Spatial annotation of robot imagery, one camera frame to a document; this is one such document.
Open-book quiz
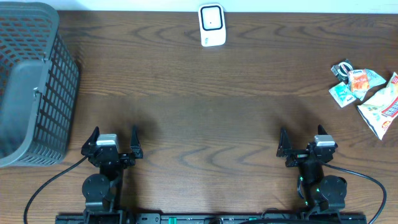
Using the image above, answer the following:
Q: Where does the dark grey plastic basket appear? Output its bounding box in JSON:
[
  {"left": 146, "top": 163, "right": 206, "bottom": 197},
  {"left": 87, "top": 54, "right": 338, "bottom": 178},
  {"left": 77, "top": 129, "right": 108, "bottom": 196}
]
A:
[{"left": 1, "top": 1, "right": 80, "bottom": 167}]

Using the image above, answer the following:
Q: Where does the mint green wipes pack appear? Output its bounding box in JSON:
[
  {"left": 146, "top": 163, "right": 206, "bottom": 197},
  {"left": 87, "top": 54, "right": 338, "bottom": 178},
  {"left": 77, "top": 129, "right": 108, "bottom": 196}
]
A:
[{"left": 353, "top": 68, "right": 386, "bottom": 101}]

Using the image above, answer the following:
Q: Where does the teal tissue box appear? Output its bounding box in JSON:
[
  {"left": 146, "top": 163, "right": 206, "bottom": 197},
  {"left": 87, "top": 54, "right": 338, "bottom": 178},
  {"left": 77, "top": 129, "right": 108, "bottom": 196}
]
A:
[{"left": 329, "top": 82, "right": 356, "bottom": 108}]

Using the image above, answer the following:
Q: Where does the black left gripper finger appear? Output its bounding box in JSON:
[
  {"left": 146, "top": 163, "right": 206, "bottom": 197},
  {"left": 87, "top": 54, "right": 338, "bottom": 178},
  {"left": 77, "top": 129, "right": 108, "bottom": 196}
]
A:
[
  {"left": 130, "top": 126, "right": 143, "bottom": 159},
  {"left": 81, "top": 127, "right": 100, "bottom": 157}
]

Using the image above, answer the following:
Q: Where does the orange small packet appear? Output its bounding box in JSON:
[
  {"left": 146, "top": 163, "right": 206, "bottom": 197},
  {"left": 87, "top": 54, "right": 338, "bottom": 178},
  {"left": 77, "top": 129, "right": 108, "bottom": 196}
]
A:
[{"left": 348, "top": 69, "right": 370, "bottom": 92}]

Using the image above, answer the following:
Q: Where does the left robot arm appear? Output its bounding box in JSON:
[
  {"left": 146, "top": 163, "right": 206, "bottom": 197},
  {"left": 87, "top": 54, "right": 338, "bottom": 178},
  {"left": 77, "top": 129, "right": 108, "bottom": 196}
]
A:
[{"left": 81, "top": 126, "right": 143, "bottom": 224}]

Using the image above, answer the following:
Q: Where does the cream snack bag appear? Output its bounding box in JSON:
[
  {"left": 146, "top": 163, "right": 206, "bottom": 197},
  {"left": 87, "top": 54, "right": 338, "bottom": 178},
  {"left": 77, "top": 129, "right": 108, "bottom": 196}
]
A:
[{"left": 357, "top": 72, "right": 397, "bottom": 140}]

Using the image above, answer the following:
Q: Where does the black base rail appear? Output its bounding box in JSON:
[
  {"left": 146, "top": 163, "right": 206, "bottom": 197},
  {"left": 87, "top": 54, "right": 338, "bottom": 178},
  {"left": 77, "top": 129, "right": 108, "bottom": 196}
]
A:
[{"left": 55, "top": 212, "right": 368, "bottom": 224}]

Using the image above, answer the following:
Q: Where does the white barcode scanner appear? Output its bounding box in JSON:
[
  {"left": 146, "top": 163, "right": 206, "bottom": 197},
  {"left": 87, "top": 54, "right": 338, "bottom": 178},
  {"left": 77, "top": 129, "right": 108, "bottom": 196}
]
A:
[{"left": 198, "top": 3, "right": 226, "bottom": 47}]

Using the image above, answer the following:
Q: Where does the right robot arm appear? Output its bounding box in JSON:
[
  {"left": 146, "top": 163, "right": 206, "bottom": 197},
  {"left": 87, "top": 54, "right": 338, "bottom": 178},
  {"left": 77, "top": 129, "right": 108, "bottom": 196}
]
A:
[{"left": 276, "top": 125, "right": 347, "bottom": 220}]

